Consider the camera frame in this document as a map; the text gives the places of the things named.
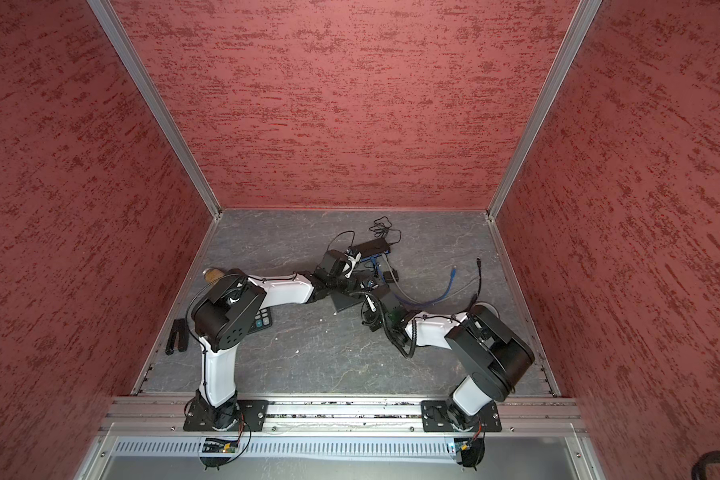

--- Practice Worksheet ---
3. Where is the black tool by left wall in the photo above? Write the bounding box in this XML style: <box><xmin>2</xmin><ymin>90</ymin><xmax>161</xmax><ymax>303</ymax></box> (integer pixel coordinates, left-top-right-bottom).
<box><xmin>165</xmin><ymin>318</ymin><xmax>189</xmax><ymax>356</ymax></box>

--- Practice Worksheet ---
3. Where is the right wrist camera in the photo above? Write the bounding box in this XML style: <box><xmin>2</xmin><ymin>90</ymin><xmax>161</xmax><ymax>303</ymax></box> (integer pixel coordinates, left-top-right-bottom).
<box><xmin>363</xmin><ymin>293</ymin><xmax>378</xmax><ymax>315</ymax></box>

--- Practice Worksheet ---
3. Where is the black cable bottom right corner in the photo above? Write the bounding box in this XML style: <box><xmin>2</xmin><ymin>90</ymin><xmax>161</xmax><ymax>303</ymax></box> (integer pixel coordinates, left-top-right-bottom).
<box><xmin>691</xmin><ymin>449</ymin><xmax>720</xmax><ymax>480</ymax></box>

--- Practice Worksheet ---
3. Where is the black power adapter with cable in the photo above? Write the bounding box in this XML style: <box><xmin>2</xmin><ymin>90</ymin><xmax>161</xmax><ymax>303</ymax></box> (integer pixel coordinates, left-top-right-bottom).
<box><xmin>369</xmin><ymin>215</ymin><xmax>402</xmax><ymax>284</ymax></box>

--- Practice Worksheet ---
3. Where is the brown tape roll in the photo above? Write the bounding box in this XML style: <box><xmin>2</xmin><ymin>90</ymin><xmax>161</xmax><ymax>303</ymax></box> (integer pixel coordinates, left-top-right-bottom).
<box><xmin>476</xmin><ymin>301</ymin><xmax>500</xmax><ymax>318</ymax></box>

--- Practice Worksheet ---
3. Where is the grey ethernet cable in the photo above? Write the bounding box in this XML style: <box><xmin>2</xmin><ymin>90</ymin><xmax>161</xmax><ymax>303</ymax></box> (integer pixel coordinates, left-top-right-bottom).
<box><xmin>380</xmin><ymin>254</ymin><xmax>478</xmax><ymax>305</ymax></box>

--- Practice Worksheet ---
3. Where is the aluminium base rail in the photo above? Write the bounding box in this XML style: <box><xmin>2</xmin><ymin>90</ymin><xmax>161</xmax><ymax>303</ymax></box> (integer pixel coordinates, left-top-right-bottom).
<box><xmin>98</xmin><ymin>394</ymin><xmax>589</xmax><ymax>438</ymax></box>

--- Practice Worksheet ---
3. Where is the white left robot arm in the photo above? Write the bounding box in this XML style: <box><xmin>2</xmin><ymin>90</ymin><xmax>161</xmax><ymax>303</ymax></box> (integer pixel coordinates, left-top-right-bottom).
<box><xmin>184</xmin><ymin>249</ymin><xmax>362</xmax><ymax>432</ymax></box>

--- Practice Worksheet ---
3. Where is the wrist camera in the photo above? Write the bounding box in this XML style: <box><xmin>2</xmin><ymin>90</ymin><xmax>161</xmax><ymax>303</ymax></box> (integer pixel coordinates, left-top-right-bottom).
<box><xmin>342</xmin><ymin>250</ymin><xmax>362</xmax><ymax>279</ymax></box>
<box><xmin>363</xmin><ymin>293</ymin><xmax>378</xmax><ymax>315</ymax></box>

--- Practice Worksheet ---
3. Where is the glass jar with brown contents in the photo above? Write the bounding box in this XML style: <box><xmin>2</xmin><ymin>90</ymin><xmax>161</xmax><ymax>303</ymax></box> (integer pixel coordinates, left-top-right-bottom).
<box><xmin>203</xmin><ymin>267</ymin><xmax>226</xmax><ymax>285</ymax></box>

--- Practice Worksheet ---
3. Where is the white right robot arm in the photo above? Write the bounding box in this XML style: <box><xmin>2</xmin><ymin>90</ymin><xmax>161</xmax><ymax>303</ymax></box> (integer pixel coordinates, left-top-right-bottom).
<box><xmin>361</xmin><ymin>293</ymin><xmax>535</xmax><ymax>433</ymax></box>

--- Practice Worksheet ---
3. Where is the black calculator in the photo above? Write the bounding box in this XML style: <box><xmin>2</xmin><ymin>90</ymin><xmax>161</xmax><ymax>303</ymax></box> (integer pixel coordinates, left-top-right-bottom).
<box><xmin>249</xmin><ymin>308</ymin><xmax>273</xmax><ymax>334</ymax></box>

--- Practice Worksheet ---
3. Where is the aluminium right corner post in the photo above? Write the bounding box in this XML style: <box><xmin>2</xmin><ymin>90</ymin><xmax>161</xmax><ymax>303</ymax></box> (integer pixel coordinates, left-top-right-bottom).
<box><xmin>486</xmin><ymin>0</ymin><xmax>602</xmax><ymax>222</ymax></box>

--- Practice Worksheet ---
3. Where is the aluminium left corner post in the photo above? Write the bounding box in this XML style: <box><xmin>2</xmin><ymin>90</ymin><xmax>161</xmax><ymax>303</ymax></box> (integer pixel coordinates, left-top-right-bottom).
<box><xmin>87</xmin><ymin>0</ymin><xmax>223</xmax><ymax>221</ymax></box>

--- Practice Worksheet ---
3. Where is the black network switch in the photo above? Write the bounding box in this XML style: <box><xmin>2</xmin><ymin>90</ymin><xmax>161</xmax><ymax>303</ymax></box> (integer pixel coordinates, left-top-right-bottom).
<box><xmin>329</xmin><ymin>285</ymin><xmax>390</xmax><ymax>313</ymax></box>
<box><xmin>347</xmin><ymin>238</ymin><xmax>391</xmax><ymax>260</ymax></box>

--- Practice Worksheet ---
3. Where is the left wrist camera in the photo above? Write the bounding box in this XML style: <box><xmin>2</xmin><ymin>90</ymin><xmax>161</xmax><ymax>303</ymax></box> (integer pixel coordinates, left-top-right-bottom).
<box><xmin>342</xmin><ymin>250</ymin><xmax>362</xmax><ymax>279</ymax></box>

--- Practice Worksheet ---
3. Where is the blue ethernet cable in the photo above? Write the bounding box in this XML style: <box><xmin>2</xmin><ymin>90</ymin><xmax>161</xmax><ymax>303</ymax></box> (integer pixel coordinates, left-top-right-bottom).
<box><xmin>365</xmin><ymin>254</ymin><xmax>458</xmax><ymax>307</ymax></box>

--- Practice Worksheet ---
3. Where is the aluminium corner post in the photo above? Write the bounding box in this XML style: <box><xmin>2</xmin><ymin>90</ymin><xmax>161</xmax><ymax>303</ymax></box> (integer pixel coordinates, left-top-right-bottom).
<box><xmin>87</xmin><ymin>0</ymin><xmax>223</xmax><ymax>221</ymax></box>
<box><xmin>486</xmin><ymin>0</ymin><xmax>602</xmax><ymax>222</ymax></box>

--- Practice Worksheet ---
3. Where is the black ethernet cable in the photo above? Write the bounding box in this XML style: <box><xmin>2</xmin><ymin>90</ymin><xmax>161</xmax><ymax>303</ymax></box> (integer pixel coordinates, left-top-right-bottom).
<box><xmin>407</xmin><ymin>257</ymin><xmax>484</xmax><ymax>319</ymax></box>

